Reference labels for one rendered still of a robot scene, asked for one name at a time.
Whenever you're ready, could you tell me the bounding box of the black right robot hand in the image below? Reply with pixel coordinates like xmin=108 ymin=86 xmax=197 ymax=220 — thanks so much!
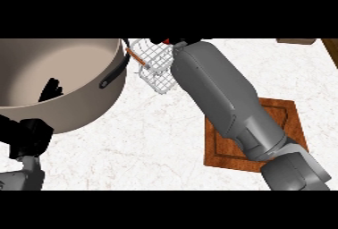
xmin=150 ymin=38 xmax=215 ymax=47

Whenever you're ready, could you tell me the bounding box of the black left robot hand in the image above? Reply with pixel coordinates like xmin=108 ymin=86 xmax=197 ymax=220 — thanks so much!
xmin=0 ymin=77 xmax=65 ymax=162

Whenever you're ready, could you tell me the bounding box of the brown wooden cutting board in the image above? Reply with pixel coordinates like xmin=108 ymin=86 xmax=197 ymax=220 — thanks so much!
xmin=203 ymin=97 xmax=311 ymax=174

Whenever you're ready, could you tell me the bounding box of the brown wooden block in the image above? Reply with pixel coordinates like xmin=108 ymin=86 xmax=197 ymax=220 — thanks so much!
xmin=275 ymin=38 xmax=319 ymax=46

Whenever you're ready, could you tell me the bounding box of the large beige pot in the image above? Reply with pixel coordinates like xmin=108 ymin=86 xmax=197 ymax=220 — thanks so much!
xmin=0 ymin=38 xmax=132 ymax=135

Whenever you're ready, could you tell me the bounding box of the dark brown wooden edge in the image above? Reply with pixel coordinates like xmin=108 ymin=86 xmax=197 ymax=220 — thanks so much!
xmin=321 ymin=38 xmax=338 ymax=70

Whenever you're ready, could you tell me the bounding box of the white wire tiered basket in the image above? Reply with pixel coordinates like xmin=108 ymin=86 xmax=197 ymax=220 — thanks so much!
xmin=126 ymin=38 xmax=181 ymax=96

